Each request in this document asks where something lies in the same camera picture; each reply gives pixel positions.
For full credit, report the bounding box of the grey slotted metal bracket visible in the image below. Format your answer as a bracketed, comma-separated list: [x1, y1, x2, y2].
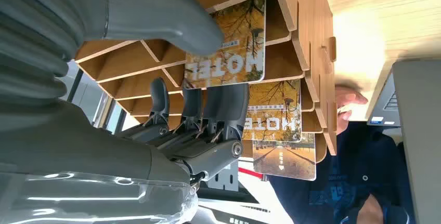
[206, 160, 240, 192]

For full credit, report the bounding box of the ribbed grey right arm sleeve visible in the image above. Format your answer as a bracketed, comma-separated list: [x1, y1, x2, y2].
[0, 0, 86, 108]

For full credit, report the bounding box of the clear plastic cover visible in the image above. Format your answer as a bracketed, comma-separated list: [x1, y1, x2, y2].
[0, 171, 200, 224]

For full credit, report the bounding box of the grey laptop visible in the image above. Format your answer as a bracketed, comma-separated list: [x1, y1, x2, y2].
[365, 59, 441, 224]

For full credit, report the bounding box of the person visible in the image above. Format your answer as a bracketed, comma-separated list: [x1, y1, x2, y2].
[267, 84, 418, 224]

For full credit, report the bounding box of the wooden card rack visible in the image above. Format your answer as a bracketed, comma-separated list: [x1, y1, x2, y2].
[74, 0, 339, 164]

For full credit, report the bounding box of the tree avenue card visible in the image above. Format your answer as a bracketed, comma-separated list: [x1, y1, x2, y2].
[252, 133, 317, 182]

